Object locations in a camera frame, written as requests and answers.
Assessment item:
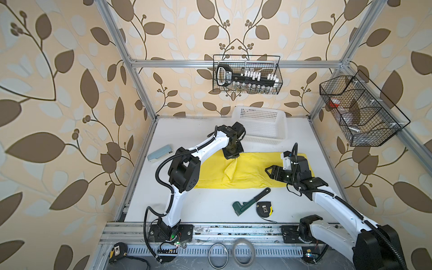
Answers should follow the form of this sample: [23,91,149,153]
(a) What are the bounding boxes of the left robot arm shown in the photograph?
[145,122,246,241]

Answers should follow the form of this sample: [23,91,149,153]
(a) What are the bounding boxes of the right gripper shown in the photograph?
[265,164,299,186]

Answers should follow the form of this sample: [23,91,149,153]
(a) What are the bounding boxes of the light blue stapler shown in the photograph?
[147,145,173,163]

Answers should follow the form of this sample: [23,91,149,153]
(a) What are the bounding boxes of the white plastic basket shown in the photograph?
[232,106,286,145]

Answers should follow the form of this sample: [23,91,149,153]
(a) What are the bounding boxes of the yellow black tape measure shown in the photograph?
[108,242,128,264]

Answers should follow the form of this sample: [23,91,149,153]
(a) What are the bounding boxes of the grey tape roll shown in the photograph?
[232,238,256,268]

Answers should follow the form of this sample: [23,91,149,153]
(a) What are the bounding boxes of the red item in basket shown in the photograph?
[328,98,340,109]

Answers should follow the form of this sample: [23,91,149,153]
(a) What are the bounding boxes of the yellow trousers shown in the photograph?
[195,151,315,190]

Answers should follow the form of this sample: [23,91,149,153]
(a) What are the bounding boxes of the black wire basket back wall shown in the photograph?
[213,54,284,95]

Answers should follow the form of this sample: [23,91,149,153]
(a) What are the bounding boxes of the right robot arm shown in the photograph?
[265,151,407,270]

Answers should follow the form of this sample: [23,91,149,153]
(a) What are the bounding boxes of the black socket set holder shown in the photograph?
[214,64,282,87]

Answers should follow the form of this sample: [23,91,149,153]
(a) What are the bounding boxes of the black wire basket wall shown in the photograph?
[319,70,411,147]
[213,54,284,95]

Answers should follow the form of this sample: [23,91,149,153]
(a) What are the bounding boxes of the black wire basket right wall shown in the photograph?
[319,70,411,147]

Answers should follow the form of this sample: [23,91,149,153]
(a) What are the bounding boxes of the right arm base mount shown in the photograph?
[280,225,324,245]

